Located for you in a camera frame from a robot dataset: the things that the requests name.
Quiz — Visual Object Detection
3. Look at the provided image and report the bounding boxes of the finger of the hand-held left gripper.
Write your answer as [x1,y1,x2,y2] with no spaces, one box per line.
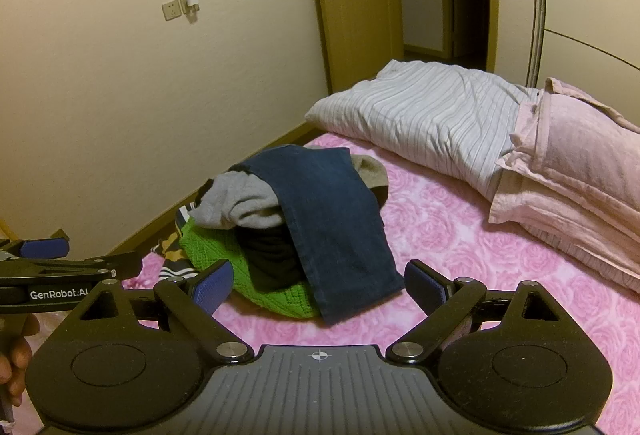
[0,251,144,287]
[0,229,71,262]

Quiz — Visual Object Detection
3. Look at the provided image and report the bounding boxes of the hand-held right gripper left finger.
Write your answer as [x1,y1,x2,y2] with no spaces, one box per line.
[75,259,255,366]

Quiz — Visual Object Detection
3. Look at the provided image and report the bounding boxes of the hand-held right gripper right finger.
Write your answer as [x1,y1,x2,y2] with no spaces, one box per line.
[385,259,563,366]

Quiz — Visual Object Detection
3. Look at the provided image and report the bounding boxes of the dark blue jeans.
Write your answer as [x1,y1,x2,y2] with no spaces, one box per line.
[248,146,406,327]

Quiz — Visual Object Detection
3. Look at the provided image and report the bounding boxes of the person's left hand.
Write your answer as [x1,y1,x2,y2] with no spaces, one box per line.
[0,315,40,408]

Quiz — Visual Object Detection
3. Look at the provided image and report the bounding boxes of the green knit sweater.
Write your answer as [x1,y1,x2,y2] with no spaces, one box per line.
[179,215,322,320]

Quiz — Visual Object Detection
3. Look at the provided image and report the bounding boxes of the navy white striped garment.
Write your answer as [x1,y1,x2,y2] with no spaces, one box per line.
[157,204,202,284]

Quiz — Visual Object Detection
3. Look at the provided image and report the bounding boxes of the pink rose blanket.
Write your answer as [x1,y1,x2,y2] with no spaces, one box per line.
[117,130,640,416]

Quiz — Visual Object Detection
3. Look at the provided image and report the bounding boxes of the black garment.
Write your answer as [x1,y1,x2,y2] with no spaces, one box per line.
[234,224,307,292]

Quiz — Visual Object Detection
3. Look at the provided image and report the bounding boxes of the grey sweatshirt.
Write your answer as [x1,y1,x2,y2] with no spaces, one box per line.
[189,170,287,232]

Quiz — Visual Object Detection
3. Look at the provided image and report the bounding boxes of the olive brown garment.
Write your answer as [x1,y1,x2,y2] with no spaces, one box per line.
[349,154,390,212]

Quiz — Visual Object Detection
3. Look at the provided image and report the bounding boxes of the white grey striped duvet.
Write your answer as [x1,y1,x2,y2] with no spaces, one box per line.
[305,59,545,202]

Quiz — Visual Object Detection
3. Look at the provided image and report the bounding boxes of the pink pillow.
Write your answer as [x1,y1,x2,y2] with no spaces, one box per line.
[487,78,640,282]

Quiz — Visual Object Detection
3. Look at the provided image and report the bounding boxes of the wooden door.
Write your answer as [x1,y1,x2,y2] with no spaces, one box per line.
[301,0,403,97]

